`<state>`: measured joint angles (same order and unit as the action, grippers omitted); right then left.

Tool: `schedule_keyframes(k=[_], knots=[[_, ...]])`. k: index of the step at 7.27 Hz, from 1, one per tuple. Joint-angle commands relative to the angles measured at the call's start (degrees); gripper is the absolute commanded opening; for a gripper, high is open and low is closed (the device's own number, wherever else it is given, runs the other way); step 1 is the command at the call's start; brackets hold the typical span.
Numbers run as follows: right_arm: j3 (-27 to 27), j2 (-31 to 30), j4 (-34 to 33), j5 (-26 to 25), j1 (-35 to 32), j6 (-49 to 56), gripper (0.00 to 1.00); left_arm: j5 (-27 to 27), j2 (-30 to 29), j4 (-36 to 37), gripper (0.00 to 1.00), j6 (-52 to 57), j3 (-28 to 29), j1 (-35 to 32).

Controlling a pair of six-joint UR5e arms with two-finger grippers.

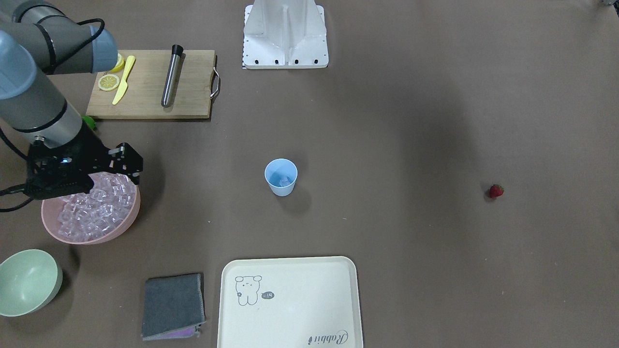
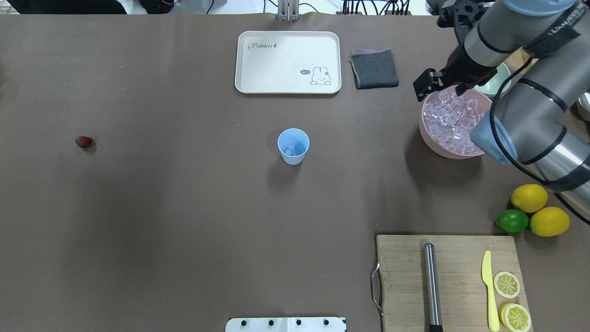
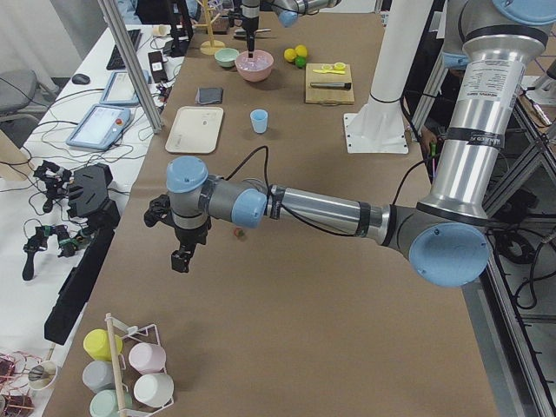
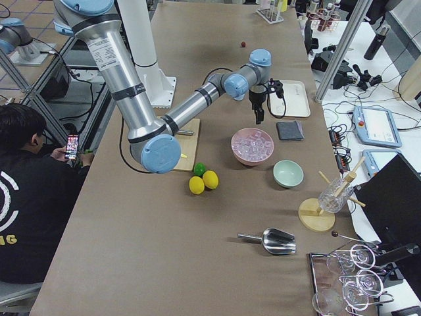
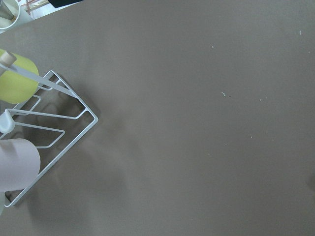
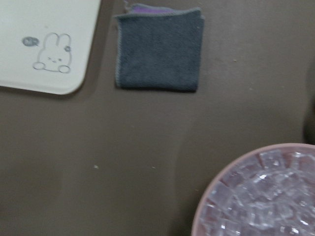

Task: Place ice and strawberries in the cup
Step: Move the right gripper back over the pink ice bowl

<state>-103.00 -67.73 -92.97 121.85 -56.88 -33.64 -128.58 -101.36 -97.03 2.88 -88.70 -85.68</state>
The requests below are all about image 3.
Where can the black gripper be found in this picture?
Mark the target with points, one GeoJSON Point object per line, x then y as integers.
{"type": "Point", "coordinates": [249, 25]}
{"type": "Point", "coordinates": [189, 234]}

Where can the clear ice cubes pile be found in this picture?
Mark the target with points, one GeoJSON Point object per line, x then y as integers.
{"type": "Point", "coordinates": [259, 61]}

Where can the light blue cup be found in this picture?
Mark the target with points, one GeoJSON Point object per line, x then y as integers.
{"type": "Point", "coordinates": [259, 120]}

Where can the pink cup on rack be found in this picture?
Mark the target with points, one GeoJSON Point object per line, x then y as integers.
{"type": "Point", "coordinates": [147, 358]}

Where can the yellow-green cup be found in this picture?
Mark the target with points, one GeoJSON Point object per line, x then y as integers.
{"type": "Point", "coordinates": [96, 345]}

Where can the white cup on rack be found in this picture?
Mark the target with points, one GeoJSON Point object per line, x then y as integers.
{"type": "Point", "coordinates": [154, 390]}

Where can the grey cup on rack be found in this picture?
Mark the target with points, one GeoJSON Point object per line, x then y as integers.
{"type": "Point", "coordinates": [98, 376]}

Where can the mint cup on rack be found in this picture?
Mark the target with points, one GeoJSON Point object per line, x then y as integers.
{"type": "Point", "coordinates": [104, 404]}

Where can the mint green bowl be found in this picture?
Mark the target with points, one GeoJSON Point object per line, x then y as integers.
{"type": "Point", "coordinates": [225, 57]}

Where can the pink bowl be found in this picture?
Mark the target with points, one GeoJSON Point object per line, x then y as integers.
{"type": "Point", "coordinates": [257, 76]}

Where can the wooden glass stand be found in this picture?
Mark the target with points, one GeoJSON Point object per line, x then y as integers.
{"type": "Point", "coordinates": [211, 15]}

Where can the whole lemon near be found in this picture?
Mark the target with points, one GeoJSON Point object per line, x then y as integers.
{"type": "Point", "coordinates": [289, 55]}

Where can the whole lemon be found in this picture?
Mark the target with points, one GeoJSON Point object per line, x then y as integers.
{"type": "Point", "coordinates": [301, 50]}
{"type": "Point", "coordinates": [289, 55]}

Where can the whole lemon far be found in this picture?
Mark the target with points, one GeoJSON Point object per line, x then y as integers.
{"type": "Point", "coordinates": [301, 50]}

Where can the green lime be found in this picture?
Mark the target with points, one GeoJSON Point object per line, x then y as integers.
{"type": "Point", "coordinates": [300, 62]}

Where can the grey folded cloth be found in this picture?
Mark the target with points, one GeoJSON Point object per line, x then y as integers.
{"type": "Point", "coordinates": [206, 96]}

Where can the wooden cutting board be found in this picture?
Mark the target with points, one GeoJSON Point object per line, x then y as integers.
{"type": "Point", "coordinates": [327, 96]}

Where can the yellow plastic knife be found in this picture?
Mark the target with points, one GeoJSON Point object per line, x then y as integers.
{"type": "Point", "coordinates": [337, 72]}

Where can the cream serving tray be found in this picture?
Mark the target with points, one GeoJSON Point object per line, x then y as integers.
{"type": "Point", "coordinates": [195, 130]}

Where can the steel muddler black tip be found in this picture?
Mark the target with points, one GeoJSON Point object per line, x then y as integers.
{"type": "Point", "coordinates": [331, 85]}

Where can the blue teach pendant near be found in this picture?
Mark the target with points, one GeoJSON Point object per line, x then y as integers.
{"type": "Point", "coordinates": [100, 128]}

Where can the blue teach pendant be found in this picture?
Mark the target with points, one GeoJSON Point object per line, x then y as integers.
{"type": "Point", "coordinates": [100, 128]}
{"type": "Point", "coordinates": [119, 90]}

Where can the blue teach pendant far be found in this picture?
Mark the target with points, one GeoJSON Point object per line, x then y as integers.
{"type": "Point", "coordinates": [119, 90]}

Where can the aluminium frame post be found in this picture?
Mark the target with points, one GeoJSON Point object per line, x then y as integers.
{"type": "Point", "coordinates": [117, 27]}

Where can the white wire cup rack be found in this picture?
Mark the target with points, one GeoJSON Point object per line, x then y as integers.
{"type": "Point", "coordinates": [122, 338]}

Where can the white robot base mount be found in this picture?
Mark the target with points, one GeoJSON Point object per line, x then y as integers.
{"type": "Point", "coordinates": [378, 127]}

